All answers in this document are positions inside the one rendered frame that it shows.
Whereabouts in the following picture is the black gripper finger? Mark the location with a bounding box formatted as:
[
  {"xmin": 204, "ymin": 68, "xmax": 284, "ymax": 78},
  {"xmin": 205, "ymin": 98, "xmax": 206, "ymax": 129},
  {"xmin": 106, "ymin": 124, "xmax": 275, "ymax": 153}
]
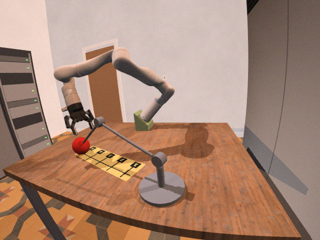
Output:
[
  {"xmin": 80, "ymin": 109, "xmax": 95, "ymax": 130},
  {"xmin": 64, "ymin": 114, "xmax": 79, "ymax": 136}
]

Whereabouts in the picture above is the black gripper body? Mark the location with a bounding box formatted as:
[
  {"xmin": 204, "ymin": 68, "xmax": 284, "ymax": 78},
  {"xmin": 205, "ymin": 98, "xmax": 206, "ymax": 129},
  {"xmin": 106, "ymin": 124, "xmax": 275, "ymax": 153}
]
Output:
[{"xmin": 67, "ymin": 102, "xmax": 86, "ymax": 123}]

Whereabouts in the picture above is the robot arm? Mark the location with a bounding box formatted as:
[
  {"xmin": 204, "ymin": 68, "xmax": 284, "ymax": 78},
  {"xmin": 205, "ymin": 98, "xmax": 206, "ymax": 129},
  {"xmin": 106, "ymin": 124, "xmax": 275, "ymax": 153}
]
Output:
[{"xmin": 53, "ymin": 47, "xmax": 175, "ymax": 122}]

